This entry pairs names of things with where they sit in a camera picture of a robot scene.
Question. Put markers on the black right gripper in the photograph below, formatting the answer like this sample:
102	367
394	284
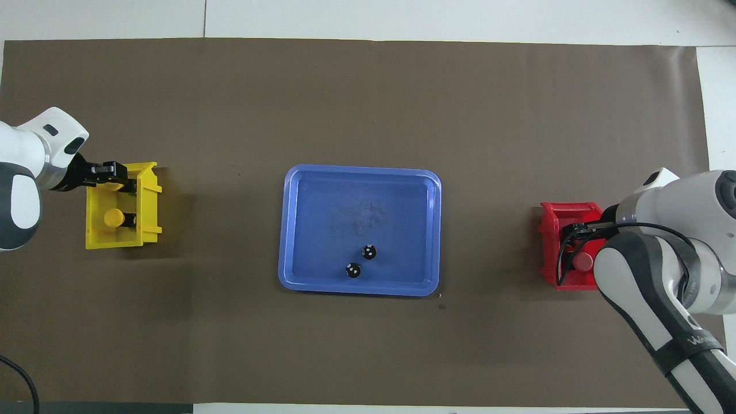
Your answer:
608	218

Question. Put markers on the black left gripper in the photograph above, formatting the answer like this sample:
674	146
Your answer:
77	175

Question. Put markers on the yellow push button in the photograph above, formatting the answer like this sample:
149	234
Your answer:
115	186
113	217

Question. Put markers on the red push button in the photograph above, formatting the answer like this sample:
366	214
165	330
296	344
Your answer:
583	262

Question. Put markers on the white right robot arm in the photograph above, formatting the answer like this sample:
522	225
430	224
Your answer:
632	276

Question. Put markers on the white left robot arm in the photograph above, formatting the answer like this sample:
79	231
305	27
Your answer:
20	149

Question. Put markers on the blue plastic tray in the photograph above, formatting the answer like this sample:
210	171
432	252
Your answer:
322	230

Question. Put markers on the red plastic bin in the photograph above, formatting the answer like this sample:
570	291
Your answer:
546	241

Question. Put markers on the yellow plastic bin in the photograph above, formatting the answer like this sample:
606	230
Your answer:
95	238

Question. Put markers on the brown table mat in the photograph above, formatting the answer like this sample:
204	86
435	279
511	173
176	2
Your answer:
230	345

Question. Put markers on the black cylindrical capacitor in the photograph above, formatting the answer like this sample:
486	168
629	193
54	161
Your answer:
353	270
368	252

